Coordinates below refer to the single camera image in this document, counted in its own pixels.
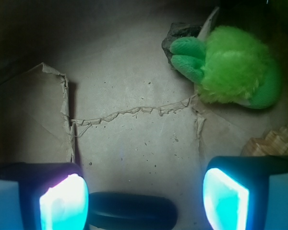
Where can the gripper glowing gel right finger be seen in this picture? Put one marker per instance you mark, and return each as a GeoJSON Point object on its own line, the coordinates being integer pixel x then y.
{"type": "Point", "coordinates": [246, 193]}

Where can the gripper glowing gel left finger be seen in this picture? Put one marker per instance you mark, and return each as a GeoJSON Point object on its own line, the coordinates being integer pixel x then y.
{"type": "Point", "coordinates": [42, 196]}

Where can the dark green plastic pickle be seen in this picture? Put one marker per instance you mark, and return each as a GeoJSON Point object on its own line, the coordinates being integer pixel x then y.
{"type": "Point", "coordinates": [123, 211]}

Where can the orange striped conch shell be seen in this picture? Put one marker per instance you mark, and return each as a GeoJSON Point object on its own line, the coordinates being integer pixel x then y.
{"type": "Point", "coordinates": [275, 143]}

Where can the brown paper bag tray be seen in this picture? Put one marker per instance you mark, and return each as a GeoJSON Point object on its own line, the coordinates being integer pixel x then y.
{"type": "Point", "coordinates": [88, 81]}

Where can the green fuzzy plush toy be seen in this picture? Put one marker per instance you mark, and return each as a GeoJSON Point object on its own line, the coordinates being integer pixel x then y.
{"type": "Point", "coordinates": [230, 66]}

